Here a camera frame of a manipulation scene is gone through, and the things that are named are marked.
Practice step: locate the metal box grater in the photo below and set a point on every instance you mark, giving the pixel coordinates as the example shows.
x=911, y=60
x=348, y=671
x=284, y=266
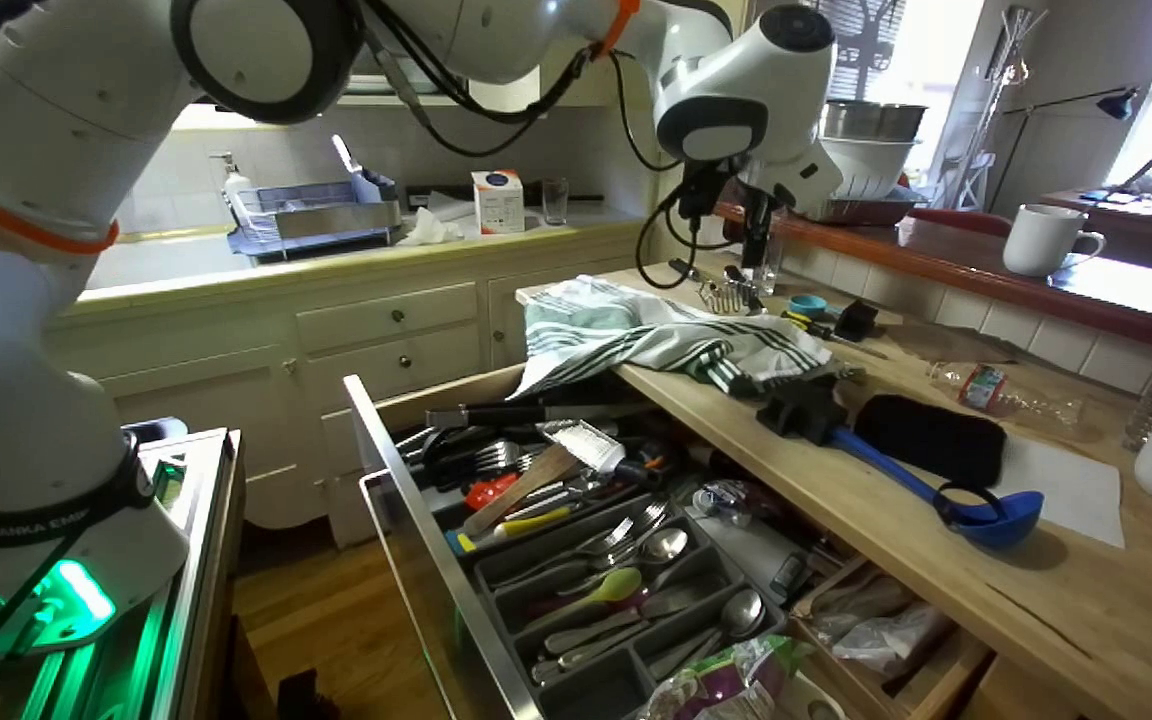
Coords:
x=586, y=445

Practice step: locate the metal spoon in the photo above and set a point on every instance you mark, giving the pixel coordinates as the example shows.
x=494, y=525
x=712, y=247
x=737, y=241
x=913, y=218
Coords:
x=666, y=545
x=737, y=612

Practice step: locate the small black cup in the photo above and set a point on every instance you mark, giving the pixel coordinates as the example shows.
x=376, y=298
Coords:
x=858, y=316

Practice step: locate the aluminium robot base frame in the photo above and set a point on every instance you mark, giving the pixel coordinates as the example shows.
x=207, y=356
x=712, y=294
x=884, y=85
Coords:
x=137, y=624

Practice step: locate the sink soap bottle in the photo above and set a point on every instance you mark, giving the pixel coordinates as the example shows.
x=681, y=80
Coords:
x=243, y=198

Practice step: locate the grey cutlery tray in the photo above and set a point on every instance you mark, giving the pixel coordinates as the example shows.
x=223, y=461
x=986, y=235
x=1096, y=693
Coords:
x=523, y=600

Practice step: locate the white paper sheet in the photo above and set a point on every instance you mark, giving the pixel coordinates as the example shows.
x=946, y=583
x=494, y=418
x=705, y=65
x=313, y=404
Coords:
x=1069, y=485

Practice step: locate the white coat rack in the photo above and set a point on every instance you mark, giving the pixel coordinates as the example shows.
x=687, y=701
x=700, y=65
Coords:
x=996, y=94

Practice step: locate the black desk lamp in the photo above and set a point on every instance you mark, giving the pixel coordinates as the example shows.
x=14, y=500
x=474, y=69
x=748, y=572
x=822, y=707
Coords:
x=1117, y=103

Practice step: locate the black pouch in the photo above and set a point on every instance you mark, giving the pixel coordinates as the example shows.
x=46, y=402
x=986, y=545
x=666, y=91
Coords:
x=930, y=440

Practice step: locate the cream lower cabinets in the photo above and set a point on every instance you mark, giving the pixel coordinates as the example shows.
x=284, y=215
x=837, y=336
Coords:
x=336, y=347

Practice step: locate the white green striped towel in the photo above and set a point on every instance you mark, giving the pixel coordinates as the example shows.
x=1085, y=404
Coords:
x=628, y=332

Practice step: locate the wooden ledge shelf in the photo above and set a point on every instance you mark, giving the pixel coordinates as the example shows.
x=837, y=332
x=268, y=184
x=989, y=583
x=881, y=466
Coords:
x=1001, y=284

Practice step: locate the stainless steel bowl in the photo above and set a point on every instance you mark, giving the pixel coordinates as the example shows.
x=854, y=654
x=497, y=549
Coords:
x=876, y=118

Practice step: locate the teal measuring cup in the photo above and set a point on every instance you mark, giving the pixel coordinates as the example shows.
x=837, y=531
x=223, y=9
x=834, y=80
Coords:
x=809, y=306

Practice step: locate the blue ladle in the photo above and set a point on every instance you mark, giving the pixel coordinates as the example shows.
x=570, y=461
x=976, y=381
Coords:
x=976, y=512

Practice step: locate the red plastic tool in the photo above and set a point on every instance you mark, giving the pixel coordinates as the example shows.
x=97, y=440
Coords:
x=489, y=488

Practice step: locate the black crumpled cloth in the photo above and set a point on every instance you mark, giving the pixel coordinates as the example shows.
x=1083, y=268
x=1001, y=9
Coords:
x=800, y=404

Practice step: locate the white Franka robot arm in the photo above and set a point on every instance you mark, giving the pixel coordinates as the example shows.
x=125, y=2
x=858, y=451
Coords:
x=40, y=332

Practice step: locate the blue dish rack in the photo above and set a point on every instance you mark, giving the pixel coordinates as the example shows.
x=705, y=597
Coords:
x=316, y=215

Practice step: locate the clear plastic bag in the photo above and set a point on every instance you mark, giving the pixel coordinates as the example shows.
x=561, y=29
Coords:
x=1001, y=387

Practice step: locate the wooden spatula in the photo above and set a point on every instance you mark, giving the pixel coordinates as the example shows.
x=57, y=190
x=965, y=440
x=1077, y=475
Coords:
x=523, y=485

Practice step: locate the steel fronted cabinet drawer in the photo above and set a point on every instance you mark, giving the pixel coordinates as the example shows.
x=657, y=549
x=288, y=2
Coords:
x=441, y=584

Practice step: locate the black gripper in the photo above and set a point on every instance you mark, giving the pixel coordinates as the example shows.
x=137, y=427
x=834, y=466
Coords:
x=763, y=202

